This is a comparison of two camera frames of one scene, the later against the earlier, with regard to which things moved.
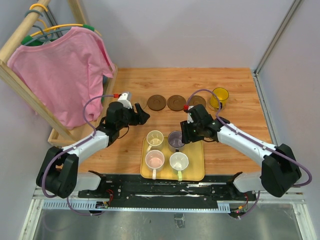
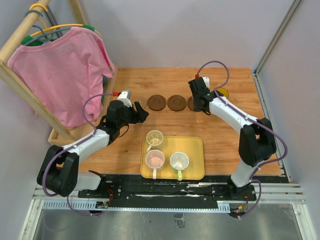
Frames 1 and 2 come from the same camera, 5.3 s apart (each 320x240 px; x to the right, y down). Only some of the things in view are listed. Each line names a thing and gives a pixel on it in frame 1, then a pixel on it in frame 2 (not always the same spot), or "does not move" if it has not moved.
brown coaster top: x=156 y=102 does not move
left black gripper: x=136 y=114 does not move
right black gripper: x=186 y=132 to x=196 y=88
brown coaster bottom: x=175 y=103 does not move
